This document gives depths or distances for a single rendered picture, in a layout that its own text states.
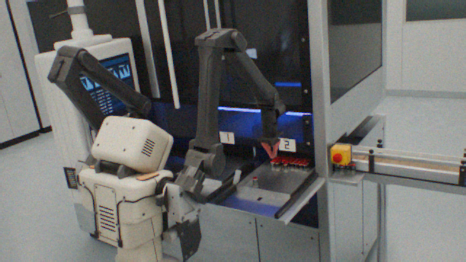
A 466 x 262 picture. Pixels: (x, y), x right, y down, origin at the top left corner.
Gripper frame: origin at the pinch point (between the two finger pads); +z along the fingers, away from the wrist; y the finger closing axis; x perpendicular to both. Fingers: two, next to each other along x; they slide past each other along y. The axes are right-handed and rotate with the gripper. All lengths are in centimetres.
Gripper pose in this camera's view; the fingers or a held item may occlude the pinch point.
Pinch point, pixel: (271, 156)
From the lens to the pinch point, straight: 168.7
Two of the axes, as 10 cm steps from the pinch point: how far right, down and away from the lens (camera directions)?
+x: -8.3, -0.8, 5.5
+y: 5.4, -3.4, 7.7
